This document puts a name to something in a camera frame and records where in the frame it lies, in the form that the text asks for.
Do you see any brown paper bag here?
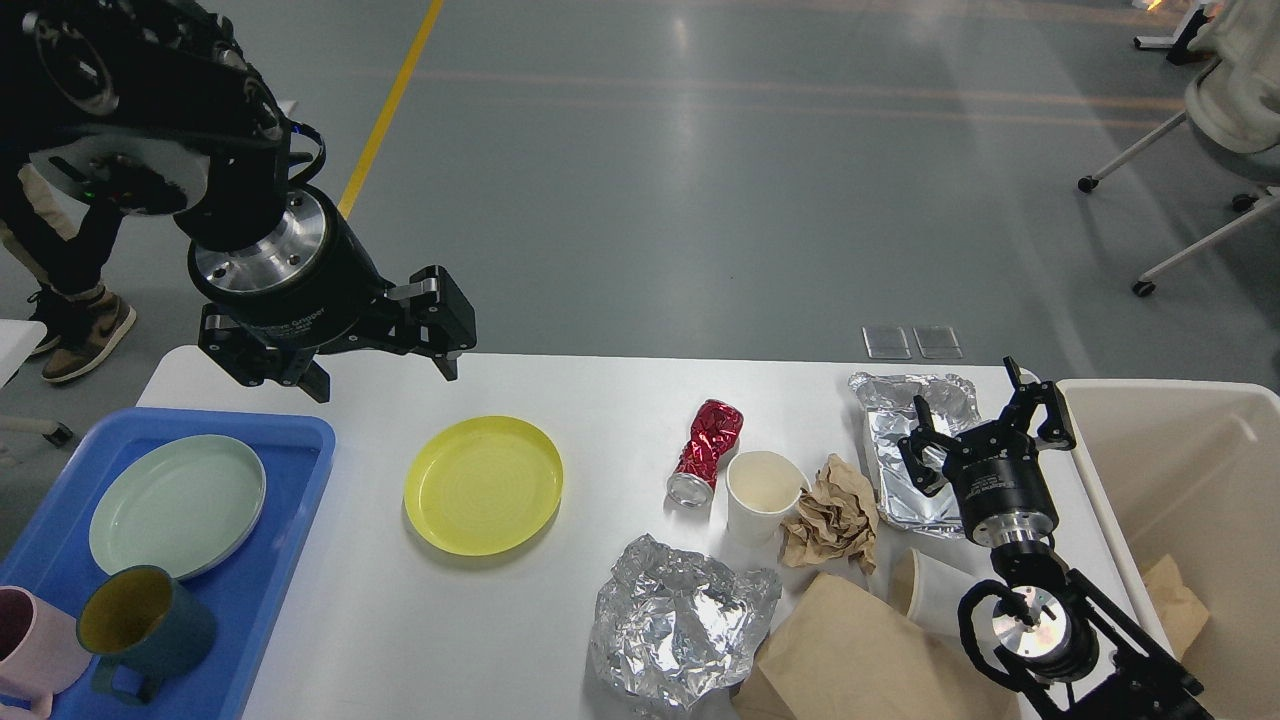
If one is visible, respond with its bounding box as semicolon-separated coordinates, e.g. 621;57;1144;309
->
731;573;1018;719

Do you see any white side table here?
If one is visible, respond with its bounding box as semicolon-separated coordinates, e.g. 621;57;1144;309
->
1;319;74;448

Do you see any yellow plate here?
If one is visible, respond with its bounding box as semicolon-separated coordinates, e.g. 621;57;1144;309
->
402;415;564;557

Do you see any white office chair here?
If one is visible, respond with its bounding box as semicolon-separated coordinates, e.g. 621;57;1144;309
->
1076;1;1279;299

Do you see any dark teal mug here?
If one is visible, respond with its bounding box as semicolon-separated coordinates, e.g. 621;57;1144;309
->
76;565;218;706

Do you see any blue plastic tray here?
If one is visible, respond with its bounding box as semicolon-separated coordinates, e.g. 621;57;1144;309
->
1;407;337;719

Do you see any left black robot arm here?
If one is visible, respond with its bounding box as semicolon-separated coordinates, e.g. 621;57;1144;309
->
3;1;477;404

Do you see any floor socket plate right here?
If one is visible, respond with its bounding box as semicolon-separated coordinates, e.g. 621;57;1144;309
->
913;325;965;360

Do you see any crumpled brown paper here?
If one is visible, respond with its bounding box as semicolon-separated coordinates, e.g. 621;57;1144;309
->
781;454;879;577

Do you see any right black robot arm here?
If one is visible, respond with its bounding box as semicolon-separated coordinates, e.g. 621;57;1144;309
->
897;357;1210;719

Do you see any tipped white paper cup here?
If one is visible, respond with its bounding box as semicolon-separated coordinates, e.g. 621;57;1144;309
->
888;548;986;641

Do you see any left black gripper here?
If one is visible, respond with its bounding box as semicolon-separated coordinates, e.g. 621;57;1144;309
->
188;186;477;404

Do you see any crushed red can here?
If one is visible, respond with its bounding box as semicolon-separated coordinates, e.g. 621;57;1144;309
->
666;398;744;509

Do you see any aluminium foil tray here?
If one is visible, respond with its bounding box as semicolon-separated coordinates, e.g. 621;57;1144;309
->
849;372;982;539

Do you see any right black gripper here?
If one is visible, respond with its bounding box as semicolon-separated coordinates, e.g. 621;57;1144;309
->
897;356;1076;547

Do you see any person in khaki trousers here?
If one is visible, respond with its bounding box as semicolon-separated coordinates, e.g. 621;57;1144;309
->
1;155;136;384

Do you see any floor socket plate left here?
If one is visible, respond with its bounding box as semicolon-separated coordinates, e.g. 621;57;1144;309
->
861;325;913;361

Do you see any pink mug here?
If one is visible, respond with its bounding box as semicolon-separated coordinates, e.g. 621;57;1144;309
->
1;585;92;719

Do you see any pale green plate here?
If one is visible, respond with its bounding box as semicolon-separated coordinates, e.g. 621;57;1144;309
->
88;434;268;580

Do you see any crumpled aluminium foil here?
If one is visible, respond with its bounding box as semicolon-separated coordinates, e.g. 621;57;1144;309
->
588;534;783;719

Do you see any brown paper in bin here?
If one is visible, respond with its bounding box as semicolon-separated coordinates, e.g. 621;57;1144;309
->
1142;553;1211;660

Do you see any beige plastic bin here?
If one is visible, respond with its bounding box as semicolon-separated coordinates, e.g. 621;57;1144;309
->
1059;379;1279;719

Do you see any floor socket plate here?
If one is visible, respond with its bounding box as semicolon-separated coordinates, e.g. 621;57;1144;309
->
861;325;913;361
913;325;965;360

